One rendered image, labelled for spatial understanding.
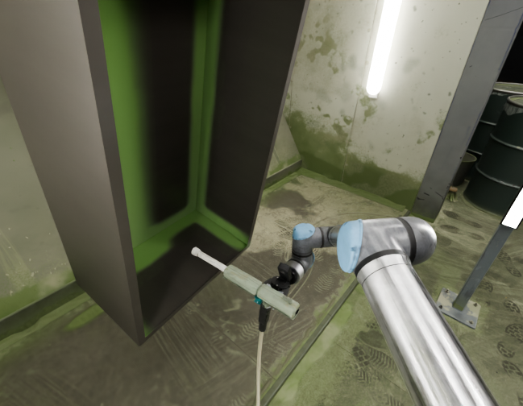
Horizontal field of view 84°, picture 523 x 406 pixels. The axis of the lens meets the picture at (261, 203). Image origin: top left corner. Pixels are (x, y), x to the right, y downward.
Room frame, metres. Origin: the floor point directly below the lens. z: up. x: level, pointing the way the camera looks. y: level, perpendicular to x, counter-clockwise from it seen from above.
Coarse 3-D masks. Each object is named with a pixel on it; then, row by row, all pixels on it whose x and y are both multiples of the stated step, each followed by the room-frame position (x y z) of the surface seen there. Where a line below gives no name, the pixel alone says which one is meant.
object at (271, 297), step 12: (192, 252) 0.87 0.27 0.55; (216, 264) 0.81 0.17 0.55; (228, 276) 0.76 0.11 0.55; (240, 276) 0.74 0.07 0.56; (252, 276) 0.75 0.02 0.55; (252, 288) 0.70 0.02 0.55; (264, 288) 0.69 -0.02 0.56; (264, 300) 0.67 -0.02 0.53; (276, 300) 0.65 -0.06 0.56; (288, 300) 0.64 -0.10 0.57; (264, 312) 0.67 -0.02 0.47; (288, 312) 0.61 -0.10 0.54; (264, 324) 0.66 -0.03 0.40
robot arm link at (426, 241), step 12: (324, 228) 0.98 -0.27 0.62; (336, 228) 0.92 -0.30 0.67; (420, 228) 0.51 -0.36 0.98; (432, 228) 0.56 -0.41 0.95; (324, 240) 0.93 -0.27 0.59; (336, 240) 0.86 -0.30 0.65; (420, 240) 0.49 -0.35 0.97; (432, 240) 0.51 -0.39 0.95; (420, 252) 0.48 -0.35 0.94; (432, 252) 0.50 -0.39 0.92
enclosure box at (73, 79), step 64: (0, 0) 0.55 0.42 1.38; (64, 0) 0.43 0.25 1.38; (128, 0) 0.87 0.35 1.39; (192, 0) 1.05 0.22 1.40; (256, 0) 1.01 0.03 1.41; (0, 64) 0.61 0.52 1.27; (64, 64) 0.46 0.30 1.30; (128, 64) 0.88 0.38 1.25; (192, 64) 1.08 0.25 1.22; (256, 64) 1.00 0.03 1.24; (64, 128) 0.51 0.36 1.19; (128, 128) 0.88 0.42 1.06; (192, 128) 1.12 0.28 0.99; (256, 128) 1.00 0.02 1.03; (64, 192) 0.58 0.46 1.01; (128, 192) 0.89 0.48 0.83; (192, 192) 1.17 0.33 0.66; (256, 192) 1.00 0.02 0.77; (128, 256) 0.49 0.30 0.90; (192, 256) 0.92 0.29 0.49; (128, 320) 0.53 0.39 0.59
